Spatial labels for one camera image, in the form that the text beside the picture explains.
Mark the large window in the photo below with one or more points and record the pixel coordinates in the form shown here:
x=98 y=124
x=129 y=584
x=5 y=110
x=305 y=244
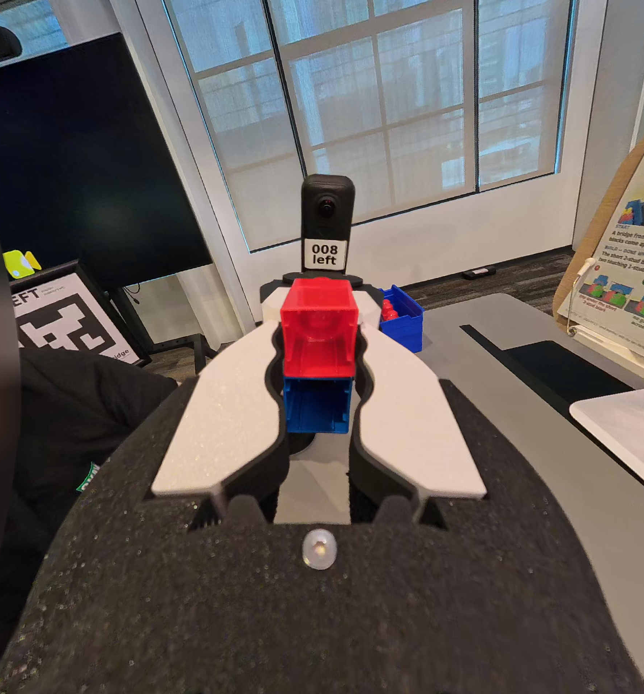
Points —
x=408 y=108

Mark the framed marker sign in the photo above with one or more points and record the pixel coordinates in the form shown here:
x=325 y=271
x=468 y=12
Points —
x=67 y=325

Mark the black floor box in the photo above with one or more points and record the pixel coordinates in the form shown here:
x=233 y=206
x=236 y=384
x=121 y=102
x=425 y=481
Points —
x=479 y=273

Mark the red two-stud block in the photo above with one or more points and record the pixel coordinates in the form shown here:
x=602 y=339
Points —
x=389 y=313

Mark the large black screen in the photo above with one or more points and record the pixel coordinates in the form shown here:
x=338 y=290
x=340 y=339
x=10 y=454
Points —
x=83 y=162

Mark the wooden document stand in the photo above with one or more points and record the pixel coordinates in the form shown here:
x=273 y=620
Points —
x=614 y=417

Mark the black screen stand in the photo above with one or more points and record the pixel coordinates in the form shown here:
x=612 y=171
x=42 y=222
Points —
x=131 y=319

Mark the person's black shirt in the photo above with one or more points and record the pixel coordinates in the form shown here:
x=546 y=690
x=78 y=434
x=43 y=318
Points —
x=83 y=406

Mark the blue plastic bin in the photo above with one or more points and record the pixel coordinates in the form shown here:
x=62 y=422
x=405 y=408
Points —
x=406 y=330

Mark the blue one-stud block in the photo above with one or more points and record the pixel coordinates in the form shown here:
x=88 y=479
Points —
x=316 y=404

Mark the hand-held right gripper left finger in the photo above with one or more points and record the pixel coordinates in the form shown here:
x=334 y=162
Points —
x=219 y=434

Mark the printed instruction sheet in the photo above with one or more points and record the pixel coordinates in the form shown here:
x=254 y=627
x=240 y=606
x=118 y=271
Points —
x=636 y=255

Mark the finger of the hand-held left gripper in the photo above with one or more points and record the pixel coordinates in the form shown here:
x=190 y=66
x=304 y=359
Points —
x=273 y=309
x=368 y=314

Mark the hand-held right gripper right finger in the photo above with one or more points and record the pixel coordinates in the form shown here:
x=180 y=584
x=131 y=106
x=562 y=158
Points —
x=425 y=434

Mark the black rectangular desk patch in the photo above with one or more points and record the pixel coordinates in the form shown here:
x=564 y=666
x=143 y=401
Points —
x=566 y=368

